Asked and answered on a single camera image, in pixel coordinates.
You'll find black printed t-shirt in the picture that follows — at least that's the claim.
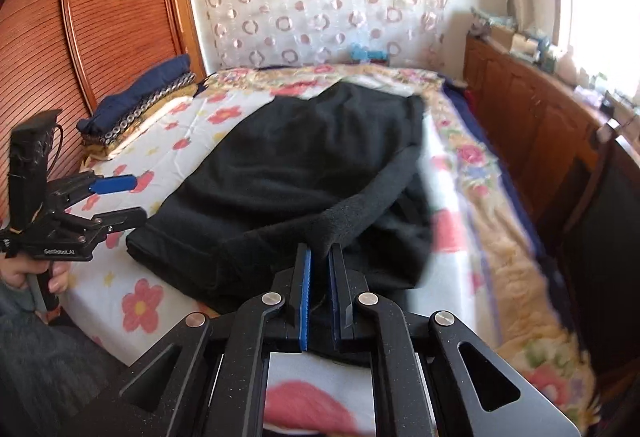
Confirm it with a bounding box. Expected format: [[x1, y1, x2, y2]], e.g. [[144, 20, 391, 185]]
[[126, 80, 433, 313]]

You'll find person's left hand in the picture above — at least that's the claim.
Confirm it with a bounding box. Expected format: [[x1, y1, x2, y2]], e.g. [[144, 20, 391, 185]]
[[1, 254, 70, 294]]

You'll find yellow folded garment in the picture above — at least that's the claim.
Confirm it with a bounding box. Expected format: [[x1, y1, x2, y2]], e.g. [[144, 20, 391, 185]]
[[82, 84, 198, 160]]

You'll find circle patterned folded garment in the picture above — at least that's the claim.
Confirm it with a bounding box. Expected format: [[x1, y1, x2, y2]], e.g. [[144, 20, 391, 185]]
[[84, 72, 198, 145]]

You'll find navy blue folded garment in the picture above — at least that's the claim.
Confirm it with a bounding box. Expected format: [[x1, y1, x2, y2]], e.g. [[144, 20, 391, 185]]
[[76, 54, 191, 137]]

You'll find floral peony bed blanket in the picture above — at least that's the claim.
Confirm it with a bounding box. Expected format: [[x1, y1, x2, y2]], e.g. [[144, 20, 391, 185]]
[[205, 65, 599, 431]]

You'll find wooden louvered wardrobe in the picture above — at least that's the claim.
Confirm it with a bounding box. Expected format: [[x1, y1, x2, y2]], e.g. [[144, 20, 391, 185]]
[[0, 0, 207, 218]]

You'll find dark wooden chair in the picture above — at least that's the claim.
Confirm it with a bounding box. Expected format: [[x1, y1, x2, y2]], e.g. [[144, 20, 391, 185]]
[[560, 118, 640, 394]]

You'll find wooden side cabinet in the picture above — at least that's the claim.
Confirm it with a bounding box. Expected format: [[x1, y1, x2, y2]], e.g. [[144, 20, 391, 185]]
[[463, 35, 606, 223]]

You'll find cardboard box on cabinet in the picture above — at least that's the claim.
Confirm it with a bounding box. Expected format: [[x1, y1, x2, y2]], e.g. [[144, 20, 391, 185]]
[[489, 24, 515, 52]]

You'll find blue item box by wall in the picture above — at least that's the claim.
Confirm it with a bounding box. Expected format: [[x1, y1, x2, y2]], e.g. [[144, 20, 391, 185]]
[[349, 45, 390, 66]]

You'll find window with wooden frame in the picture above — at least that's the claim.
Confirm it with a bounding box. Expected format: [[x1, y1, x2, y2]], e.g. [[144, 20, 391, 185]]
[[554, 0, 639, 105]]

